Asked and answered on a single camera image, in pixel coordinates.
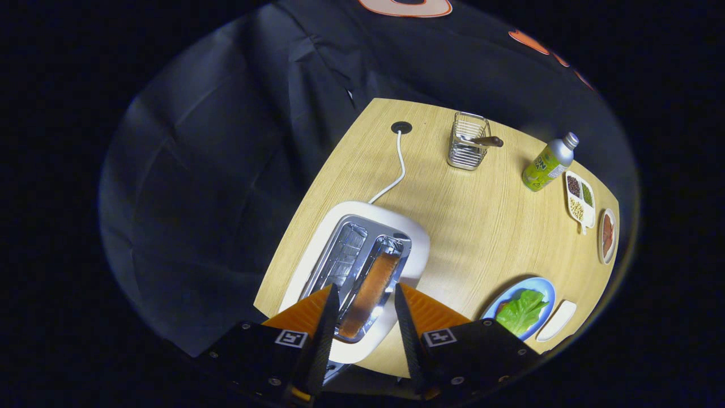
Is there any white square plate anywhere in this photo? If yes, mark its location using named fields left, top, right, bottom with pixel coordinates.
left=535, top=300, right=577, bottom=342

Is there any white divided dish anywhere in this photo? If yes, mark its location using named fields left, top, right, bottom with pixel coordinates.
left=565, top=170, right=596, bottom=235

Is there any white oval plate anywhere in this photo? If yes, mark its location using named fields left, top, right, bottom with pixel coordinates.
left=598, top=209, right=618, bottom=265

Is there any white toaster cable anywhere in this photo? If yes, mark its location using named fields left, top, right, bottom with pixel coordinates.
left=368, top=130, right=407, bottom=205

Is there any white toaster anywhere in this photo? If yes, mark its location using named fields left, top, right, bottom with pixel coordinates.
left=278, top=201, right=430, bottom=364

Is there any metal wire basket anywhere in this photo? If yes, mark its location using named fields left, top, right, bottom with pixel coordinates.
left=447, top=112, right=491, bottom=171

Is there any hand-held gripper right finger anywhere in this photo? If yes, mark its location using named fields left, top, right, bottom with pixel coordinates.
left=394, top=283, right=542, bottom=401

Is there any green lettuce leaf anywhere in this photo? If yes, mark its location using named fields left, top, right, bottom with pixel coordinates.
left=496, top=289, right=550, bottom=336

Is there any blue plate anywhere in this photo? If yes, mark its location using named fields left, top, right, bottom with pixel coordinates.
left=481, top=277, right=556, bottom=341

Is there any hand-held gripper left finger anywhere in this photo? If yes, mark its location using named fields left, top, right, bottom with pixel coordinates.
left=195, top=283, right=342, bottom=404

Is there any green label metal bottle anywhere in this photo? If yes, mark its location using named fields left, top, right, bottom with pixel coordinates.
left=522, top=132, right=579, bottom=192

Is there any toasted bread slice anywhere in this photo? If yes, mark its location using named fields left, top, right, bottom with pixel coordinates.
left=338, top=252, right=400, bottom=339

